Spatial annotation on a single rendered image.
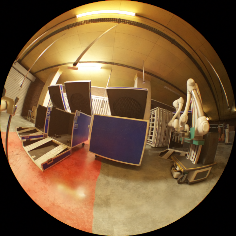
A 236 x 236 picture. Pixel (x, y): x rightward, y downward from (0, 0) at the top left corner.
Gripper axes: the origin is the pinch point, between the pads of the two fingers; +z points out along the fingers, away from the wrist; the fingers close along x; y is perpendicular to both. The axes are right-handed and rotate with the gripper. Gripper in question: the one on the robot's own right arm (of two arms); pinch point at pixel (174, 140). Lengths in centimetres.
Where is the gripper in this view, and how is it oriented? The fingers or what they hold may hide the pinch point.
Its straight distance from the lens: 144.8
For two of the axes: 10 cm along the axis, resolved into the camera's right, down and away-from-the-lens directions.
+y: 9.0, 1.0, -4.3
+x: 4.0, 1.8, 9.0
